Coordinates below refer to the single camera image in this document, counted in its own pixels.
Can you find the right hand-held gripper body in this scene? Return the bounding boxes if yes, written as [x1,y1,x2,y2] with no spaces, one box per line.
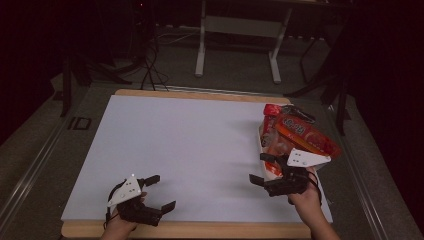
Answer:
[264,147,332,198]

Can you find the person's right hand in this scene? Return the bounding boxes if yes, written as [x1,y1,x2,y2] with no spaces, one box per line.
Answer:
[287,167,324,209]

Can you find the metal floor rail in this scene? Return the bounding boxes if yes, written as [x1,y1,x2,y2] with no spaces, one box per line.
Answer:
[0,113,73,231]
[328,105,390,240]

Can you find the white metal desk frame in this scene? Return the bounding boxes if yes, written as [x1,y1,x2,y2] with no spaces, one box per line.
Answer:
[194,0,294,85]

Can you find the black floor cables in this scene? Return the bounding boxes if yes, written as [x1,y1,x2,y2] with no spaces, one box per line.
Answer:
[139,29,172,92]

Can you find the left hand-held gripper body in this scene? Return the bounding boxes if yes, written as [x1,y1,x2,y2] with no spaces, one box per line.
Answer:
[106,175,165,228]

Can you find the person's left hand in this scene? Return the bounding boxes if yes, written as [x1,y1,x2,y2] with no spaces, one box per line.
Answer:
[102,191,148,234]

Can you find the black floor socket plate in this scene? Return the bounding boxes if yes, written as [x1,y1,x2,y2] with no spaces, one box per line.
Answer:
[67,116,93,131]

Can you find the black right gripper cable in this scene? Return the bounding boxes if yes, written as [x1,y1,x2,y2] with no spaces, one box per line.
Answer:
[308,171,324,206]

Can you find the orange snack packet clear window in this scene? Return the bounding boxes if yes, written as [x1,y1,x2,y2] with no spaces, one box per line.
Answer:
[260,113,343,178]

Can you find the white table mat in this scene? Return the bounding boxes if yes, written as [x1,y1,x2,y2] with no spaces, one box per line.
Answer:
[61,94,334,224]

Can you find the red and black soup packet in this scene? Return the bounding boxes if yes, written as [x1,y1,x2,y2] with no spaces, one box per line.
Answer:
[262,103,317,124]

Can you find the white compartment tray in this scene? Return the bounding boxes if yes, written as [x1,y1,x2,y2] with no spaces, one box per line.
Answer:
[257,122,323,183]

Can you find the black metal stand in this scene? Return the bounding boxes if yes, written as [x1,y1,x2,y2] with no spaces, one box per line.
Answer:
[59,46,134,118]
[283,19,355,136]

